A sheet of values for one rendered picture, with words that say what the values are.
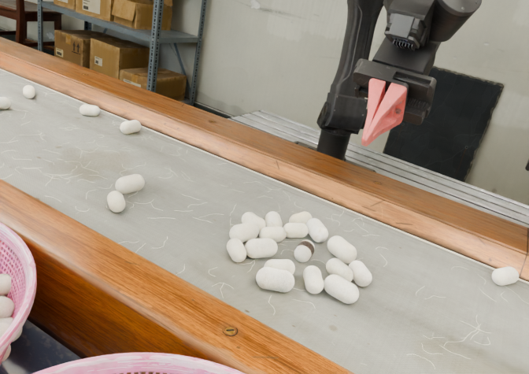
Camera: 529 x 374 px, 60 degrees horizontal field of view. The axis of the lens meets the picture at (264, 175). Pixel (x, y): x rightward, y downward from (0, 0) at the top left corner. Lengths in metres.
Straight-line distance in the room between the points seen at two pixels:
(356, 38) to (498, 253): 0.48
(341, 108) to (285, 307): 0.55
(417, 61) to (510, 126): 1.91
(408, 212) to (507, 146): 1.90
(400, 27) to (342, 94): 0.37
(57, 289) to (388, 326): 0.30
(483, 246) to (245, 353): 0.38
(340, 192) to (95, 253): 0.36
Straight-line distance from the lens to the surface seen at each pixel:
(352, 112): 0.92
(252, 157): 0.71
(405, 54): 0.63
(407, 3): 0.59
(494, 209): 1.05
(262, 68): 2.93
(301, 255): 0.50
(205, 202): 0.59
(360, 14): 0.94
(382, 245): 0.59
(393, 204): 0.65
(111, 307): 0.40
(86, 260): 0.43
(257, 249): 0.48
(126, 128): 0.76
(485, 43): 2.49
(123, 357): 0.34
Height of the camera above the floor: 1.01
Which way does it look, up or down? 23 degrees down
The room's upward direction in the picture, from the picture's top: 12 degrees clockwise
